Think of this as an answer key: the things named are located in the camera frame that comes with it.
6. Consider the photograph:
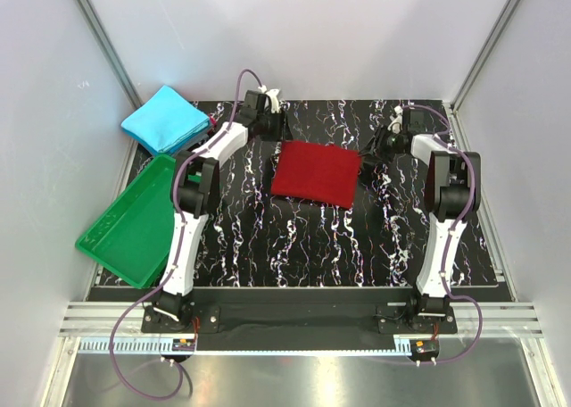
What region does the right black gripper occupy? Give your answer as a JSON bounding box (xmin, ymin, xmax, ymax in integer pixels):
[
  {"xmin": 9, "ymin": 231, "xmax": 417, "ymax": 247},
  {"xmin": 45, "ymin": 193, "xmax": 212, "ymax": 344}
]
[{"xmin": 357, "ymin": 124, "xmax": 403, "ymax": 165}]

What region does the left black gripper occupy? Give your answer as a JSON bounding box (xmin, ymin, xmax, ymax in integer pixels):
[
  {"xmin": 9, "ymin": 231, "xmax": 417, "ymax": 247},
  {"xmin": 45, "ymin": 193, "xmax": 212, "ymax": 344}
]
[{"xmin": 256, "ymin": 109, "xmax": 293, "ymax": 143}]

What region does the red t shirt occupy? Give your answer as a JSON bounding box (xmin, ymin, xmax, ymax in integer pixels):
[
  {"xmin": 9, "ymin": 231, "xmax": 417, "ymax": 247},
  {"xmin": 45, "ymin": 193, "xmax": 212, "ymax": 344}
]
[{"xmin": 270, "ymin": 141, "xmax": 361, "ymax": 209}]

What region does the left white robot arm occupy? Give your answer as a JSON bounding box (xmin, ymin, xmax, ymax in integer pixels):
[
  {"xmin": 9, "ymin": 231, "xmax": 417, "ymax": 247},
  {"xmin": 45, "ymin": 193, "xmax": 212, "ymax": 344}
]
[{"xmin": 144, "ymin": 86, "xmax": 288, "ymax": 333}]

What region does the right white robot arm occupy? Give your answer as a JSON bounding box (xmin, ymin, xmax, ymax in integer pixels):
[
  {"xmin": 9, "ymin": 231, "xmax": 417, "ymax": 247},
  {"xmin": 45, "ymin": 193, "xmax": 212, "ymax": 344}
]
[{"xmin": 360, "ymin": 104, "xmax": 481, "ymax": 335}]

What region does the folded grey shirt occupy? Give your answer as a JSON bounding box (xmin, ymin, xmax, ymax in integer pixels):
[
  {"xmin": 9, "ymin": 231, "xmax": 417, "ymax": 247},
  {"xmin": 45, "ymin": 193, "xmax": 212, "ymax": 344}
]
[{"xmin": 170, "ymin": 129, "xmax": 211, "ymax": 156}]

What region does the folded light blue shirt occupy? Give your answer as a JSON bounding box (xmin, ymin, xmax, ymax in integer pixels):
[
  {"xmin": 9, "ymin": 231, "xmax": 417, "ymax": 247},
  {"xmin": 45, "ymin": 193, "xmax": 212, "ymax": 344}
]
[{"xmin": 120, "ymin": 86, "xmax": 211, "ymax": 155}]

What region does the green plastic tray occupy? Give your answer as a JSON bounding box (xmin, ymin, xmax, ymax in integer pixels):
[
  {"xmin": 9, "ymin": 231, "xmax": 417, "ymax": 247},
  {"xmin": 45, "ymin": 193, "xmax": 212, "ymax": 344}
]
[{"xmin": 76, "ymin": 154, "xmax": 195, "ymax": 288}]

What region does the left aluminium frame post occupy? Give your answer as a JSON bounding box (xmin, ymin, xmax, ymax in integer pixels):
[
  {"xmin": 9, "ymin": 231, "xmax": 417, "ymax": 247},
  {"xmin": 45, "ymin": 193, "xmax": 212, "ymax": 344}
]
[{"xmin": 74, "ymin": 0, "xmax": 143, "ymax": 109}]

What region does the aluminium frame post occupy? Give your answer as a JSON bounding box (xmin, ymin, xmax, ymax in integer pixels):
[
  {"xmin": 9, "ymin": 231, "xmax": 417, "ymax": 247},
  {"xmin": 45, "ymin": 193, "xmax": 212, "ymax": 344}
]
[
  {"xmin": 74, "ymin": 0, "xmax": 143, "ymax": 109},
  {"xmin": 450, "ymin": 0, "xmax": 523, "ymax": 112}
]

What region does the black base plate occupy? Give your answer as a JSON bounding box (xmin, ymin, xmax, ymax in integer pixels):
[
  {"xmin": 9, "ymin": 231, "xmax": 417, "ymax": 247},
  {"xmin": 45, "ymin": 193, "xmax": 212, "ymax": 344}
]
[{"xmin": 141, "ymin": 287, "xmax": 458, "ymax": 347}]

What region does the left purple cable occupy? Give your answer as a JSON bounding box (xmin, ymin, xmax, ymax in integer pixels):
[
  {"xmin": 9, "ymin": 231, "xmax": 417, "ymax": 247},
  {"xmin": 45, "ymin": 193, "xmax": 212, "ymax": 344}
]
[{"xmin": 109, "ymin": 70, "xmax": 269, "ymax": 402}]

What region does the right aluminium frame post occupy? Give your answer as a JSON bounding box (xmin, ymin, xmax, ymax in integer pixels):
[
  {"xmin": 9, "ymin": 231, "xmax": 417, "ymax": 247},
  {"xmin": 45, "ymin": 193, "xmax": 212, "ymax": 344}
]
[{"xmin": 450, "ymin": 0, "xmax": 523, "ymax": 112}]

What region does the white slotted cable duct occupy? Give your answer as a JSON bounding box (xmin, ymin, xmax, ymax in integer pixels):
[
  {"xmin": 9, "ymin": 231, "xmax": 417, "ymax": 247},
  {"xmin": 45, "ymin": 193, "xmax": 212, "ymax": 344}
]
[{"xmin": 79, "ymin": 335, "xmax": 441, "ymax": 357}]

